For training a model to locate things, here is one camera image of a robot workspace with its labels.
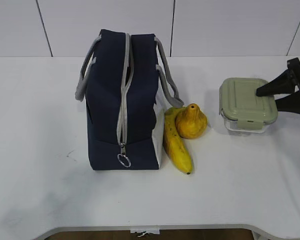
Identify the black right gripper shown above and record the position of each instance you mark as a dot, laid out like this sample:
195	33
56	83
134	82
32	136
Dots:
285	84

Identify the glass container green lid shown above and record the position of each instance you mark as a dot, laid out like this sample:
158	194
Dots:
242	110

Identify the yellow pear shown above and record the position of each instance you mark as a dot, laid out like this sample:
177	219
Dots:
191	122

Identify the yellow banana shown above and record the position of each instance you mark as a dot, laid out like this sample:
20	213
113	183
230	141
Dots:
173	144

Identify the navy blue lunch bag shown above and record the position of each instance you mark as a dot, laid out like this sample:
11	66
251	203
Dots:
125	82

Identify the white tape on table edge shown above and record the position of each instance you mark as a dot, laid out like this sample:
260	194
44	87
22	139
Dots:
141	231

